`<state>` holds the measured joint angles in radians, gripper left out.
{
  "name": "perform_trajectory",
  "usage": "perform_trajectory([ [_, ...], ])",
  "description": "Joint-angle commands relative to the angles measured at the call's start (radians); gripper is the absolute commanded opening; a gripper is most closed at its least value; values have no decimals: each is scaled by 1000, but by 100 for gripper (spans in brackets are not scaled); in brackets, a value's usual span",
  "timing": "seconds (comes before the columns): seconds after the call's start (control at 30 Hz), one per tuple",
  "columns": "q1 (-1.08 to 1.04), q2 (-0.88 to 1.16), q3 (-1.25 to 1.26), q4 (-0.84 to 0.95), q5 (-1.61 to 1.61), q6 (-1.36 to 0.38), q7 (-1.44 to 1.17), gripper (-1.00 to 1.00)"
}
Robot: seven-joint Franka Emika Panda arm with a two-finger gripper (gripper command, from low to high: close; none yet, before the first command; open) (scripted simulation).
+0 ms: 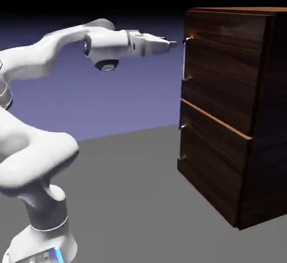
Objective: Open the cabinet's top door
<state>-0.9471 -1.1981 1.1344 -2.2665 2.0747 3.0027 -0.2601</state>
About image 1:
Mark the dark wood cabinet door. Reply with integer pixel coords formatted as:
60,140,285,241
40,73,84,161
180,9,275,139
177,100,252,226

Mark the dark wood cabinet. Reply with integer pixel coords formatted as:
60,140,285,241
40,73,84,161
177,7,287,231

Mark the curved silver door handle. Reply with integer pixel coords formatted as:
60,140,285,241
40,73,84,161
180,35,194,81
178,123,188,162

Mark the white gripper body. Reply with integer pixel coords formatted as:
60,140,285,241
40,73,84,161
143,33,172,57

